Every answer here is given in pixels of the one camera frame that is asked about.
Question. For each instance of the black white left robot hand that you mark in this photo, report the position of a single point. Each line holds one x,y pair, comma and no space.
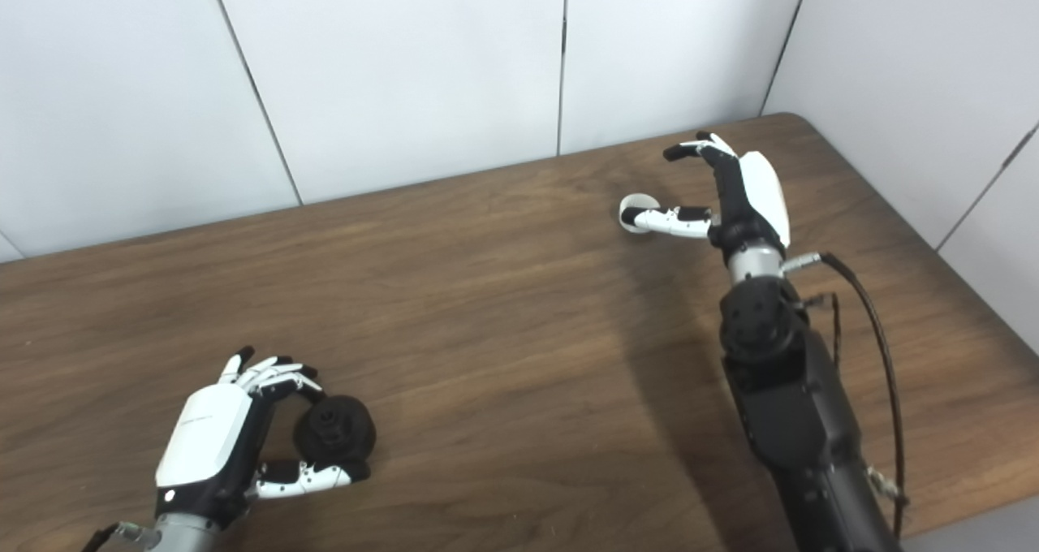
203,438

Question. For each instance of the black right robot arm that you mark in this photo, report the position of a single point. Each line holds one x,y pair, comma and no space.
795,406

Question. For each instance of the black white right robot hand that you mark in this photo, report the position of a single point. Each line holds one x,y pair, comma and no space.
763,195

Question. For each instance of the round black part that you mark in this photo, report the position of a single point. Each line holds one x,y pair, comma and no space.
341,426

